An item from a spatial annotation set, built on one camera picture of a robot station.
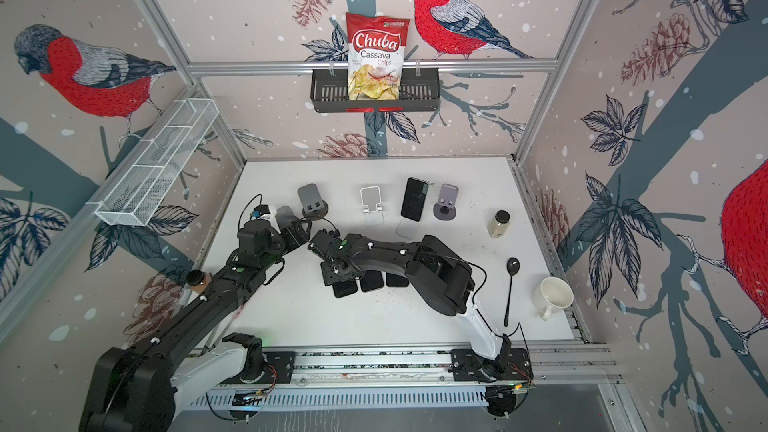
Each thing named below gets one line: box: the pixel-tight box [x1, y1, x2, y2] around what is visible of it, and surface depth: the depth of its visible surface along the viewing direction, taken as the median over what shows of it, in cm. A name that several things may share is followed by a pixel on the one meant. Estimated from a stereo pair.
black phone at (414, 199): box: [401, 177, 429, 222], surface depth 95 cm
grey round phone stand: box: [433, 183, 459, 221], surface depth 103 cm
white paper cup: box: [532, 276, 575, 321], surface depth 79 cm
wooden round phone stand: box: [297, 183, 329, 220], surface depth 103 cm
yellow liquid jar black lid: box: [488, 209, 511, 238], surface depth 94 cm
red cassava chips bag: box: [346, 12, 411, 101], surface depth 86 cm
